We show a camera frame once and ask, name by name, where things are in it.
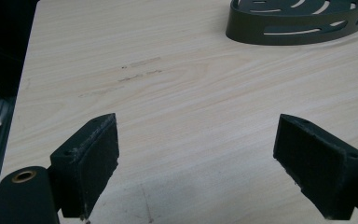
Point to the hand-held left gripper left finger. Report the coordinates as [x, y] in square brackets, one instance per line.
[84, 168]

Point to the dark slotted metal basket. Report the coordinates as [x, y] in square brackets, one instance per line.
[295, 28]

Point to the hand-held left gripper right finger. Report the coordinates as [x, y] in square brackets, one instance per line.
[317, 165]

